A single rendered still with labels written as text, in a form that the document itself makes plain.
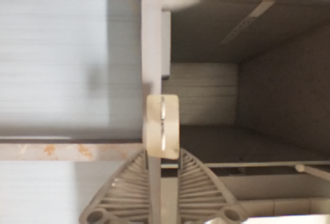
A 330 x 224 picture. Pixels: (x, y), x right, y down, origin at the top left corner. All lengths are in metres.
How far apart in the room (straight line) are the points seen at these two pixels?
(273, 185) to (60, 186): 0.68
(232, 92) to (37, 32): 1.07
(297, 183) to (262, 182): 0.11
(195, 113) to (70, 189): 0.81
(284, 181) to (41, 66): 0.82
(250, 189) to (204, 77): 0.75
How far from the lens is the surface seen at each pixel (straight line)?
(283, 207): 0.59
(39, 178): 0.63
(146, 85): 0.36
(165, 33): 0.45
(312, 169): 0.58
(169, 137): 0.33
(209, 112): 1.03
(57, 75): 0.53
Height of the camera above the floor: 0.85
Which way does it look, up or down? 2 degrees up
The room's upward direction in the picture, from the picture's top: 90 degrees clockwise
